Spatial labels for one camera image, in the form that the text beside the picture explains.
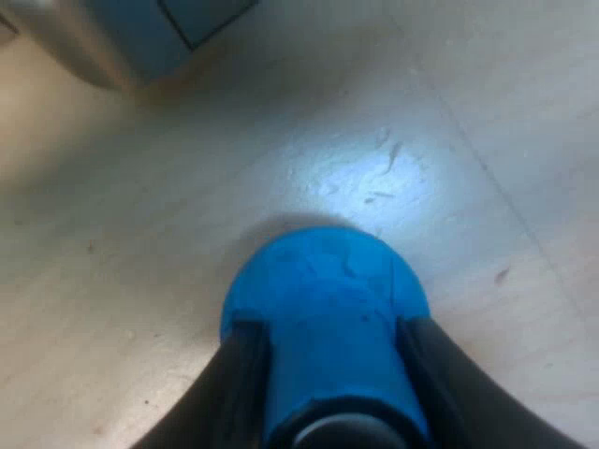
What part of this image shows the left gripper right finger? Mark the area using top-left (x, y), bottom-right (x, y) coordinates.
top-left (396, 314), bottom-right (599, 449)

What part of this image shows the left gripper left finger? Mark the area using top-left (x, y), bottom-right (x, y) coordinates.
top-left (124, 321), bottom-right (273, 449)

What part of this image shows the blue tamper with steel top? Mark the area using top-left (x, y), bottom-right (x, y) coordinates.
top-left (218, 225), bottom-right (432, 449)

